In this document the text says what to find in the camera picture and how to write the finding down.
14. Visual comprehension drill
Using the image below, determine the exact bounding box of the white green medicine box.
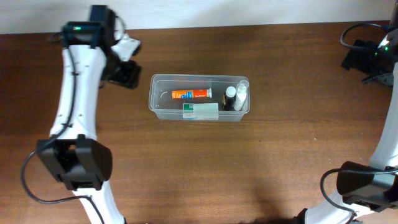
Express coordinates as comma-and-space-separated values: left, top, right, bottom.
183, 103, 219, 121

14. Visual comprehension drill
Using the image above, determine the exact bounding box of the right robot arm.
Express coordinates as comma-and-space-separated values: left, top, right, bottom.
289, 7, 397, 224

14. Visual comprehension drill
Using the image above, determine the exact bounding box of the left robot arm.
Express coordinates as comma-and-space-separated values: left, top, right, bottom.
34, 5, 141, 223

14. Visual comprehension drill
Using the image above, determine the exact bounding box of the dark bottle white cap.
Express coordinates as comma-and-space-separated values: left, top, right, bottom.
223, 86, 236, 111

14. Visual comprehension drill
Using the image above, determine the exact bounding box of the clear plastic container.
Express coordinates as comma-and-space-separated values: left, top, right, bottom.
149, 74, 250, 122

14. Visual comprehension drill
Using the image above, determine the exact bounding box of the orange effervescent tablet tube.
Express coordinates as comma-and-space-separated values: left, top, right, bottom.
172, 88, 212, 99

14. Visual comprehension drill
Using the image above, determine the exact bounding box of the white squeeze bottle clear cap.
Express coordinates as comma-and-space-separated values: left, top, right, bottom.
233, 80, 249, 111

